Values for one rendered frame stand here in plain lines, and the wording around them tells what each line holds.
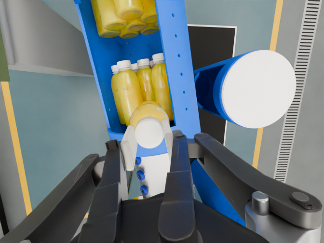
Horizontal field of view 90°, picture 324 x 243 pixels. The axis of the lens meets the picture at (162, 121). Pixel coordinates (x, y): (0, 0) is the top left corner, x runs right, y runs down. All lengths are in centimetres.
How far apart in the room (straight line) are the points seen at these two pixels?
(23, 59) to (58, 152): 126
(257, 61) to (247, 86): 9
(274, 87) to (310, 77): 158
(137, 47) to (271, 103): 54
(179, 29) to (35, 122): 174
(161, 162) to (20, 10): 81
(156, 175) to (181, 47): 56
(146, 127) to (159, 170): 57
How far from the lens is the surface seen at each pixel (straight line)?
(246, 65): 66
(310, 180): 272
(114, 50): 63
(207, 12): 180
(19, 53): 85
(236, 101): 65
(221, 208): 117
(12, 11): 88
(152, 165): 76
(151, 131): 21
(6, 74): 75
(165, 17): 41
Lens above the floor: 160
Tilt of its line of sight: 77 degrees down
